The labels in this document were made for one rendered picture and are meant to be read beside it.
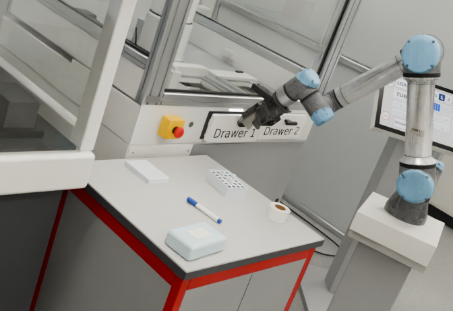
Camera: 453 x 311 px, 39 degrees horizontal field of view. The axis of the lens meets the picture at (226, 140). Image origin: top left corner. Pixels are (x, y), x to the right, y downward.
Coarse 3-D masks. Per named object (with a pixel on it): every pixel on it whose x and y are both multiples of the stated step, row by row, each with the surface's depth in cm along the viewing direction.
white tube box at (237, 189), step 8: (208, 176) 213; (216, 176) 210; (224, 176) 213; (216, 184) 210; (224, 184) 206; (232, 184) 209; (240, 184) 212; (224, 192) 206; (232, 192) 207; (240, 192) 209
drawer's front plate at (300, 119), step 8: (280, 120) 261; (296, 120) 269; (304, 120) 273; (264, 128) 255; (272, 128) 259; (280, 128) 264; (288, 128) 267; (296, 128) 272; (264, 136) 258; (272, 136) 262; (280, 136) 266; (288, 136) 270; (296, 136) 275
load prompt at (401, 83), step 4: (396, 80) 293; (400, 80) 294; (404, 80) 294; (396, 84) 292; (400, 84) 293; (404, 84) 294; (400, 88) 292; (404, 88) 293; (436, 92) 297; (440, 92) 297; (436, 96) 296; (440, 96) 296; (444, 96) 297; (448, 96) 298; (452, 96) 298; (436, 100) 295; (440, 100) 296; (444, 100) 296; (448, 100) 297; (452, 100) 298; (448, 104) 296
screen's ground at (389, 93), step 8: (384, 88) 290; (392, 88) 291; (384, 96) 289; (392, 96) 290; (400, 96) 291; (384, 104) 287; (384, 120) 285; (392, 120) 286; (440, 136) 290; (448, 136) 291; (448, 144) 289
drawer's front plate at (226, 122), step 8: (216, 120) 229; (224, 120) 233; (232, 120) 236; (208, 128) 230; (216, 128) 231; (224, 128) 235; (232, 128) 238; (240, 128) 241; (208, 136) 230; (248, 136) 247; (256, 136) 251
